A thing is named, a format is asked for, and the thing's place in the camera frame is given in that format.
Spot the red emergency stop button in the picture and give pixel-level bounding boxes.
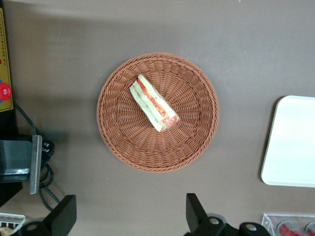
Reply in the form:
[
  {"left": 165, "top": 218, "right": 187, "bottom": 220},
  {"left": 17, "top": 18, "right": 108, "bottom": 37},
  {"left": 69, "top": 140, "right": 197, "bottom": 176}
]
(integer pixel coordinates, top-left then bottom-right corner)
[{"left": 0, "top": 82, "right": 12, "bottom": 102}]

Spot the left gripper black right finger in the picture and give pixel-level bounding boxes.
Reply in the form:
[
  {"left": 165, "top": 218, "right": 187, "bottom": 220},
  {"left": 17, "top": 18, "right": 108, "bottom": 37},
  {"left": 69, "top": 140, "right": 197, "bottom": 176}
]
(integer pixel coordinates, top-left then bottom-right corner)
[{"left": 184, "top": 193, "right": 271, "bottom": 236}]

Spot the thin black cable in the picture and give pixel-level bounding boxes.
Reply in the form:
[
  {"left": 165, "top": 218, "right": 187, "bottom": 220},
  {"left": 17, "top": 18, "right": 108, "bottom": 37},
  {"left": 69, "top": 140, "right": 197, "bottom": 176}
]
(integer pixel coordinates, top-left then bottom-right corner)
[{"left": 13, "top": 100, "right": 38, "bottom": 136}]

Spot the looped black cable with plug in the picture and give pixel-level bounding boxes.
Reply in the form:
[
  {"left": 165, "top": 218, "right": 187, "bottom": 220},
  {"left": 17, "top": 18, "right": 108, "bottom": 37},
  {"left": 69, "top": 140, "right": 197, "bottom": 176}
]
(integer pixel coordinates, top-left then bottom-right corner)
[{"left": 37, "top": 139, "right": 61, "bottom": 212}]

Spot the brown wicker basket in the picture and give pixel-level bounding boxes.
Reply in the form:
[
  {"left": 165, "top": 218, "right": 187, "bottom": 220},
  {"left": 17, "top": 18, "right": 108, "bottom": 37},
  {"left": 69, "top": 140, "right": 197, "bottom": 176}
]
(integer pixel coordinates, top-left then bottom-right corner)
[{"left": 96, "top": 52, "right": 220, "bottom": 173}]

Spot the grey metal plate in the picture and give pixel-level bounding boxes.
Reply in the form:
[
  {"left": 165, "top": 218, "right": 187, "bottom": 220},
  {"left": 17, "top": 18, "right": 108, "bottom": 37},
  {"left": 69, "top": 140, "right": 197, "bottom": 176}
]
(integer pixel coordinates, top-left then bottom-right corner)
[{"left": 30, "top": 135, "right": 43, "bottom": 195}]

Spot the cream plastic tray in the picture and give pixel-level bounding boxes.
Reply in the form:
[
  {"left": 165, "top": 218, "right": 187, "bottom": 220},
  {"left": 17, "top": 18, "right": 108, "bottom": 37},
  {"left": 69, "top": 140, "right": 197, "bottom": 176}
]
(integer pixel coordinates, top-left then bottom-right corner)
[{"left": 260, "top": 95, "right": 315, "bottom": 188}]

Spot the sandwich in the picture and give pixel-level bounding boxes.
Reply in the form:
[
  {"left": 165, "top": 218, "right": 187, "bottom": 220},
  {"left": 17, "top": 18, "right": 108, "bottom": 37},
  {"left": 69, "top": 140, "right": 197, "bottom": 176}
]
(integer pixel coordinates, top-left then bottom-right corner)
[{"left": 129, "top": 74, "right": 181, "bottom": 132}]

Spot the clear acrylic bottle rack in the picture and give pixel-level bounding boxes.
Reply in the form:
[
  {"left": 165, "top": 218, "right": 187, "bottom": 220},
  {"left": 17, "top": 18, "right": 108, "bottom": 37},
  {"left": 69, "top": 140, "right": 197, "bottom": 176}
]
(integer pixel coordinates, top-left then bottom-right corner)
[{"left": 261, "top": 212, "right": 315, "bottom": 236}]

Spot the white wire rack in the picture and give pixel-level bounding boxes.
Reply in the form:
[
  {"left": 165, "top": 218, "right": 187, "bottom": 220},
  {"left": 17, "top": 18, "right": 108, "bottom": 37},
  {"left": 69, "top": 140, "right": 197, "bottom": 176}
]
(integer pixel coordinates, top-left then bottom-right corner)
[{"left": 0, "top": 212, "right": 27, "bottom": 236}]

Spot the yellow control panel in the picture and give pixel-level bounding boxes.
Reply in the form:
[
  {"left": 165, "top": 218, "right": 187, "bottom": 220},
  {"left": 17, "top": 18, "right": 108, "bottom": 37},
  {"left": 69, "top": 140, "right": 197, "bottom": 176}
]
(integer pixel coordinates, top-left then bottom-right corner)
[{"left": 0, "top": 7, "right": 12, "bottom": 113}]

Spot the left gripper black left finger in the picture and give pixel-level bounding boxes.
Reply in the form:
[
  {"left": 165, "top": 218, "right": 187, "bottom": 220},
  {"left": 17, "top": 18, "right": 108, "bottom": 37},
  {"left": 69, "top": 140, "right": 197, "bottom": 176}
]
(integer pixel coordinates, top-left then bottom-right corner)
[{"left": 14, "top": 194, "right": 77, "bottom": 236}]

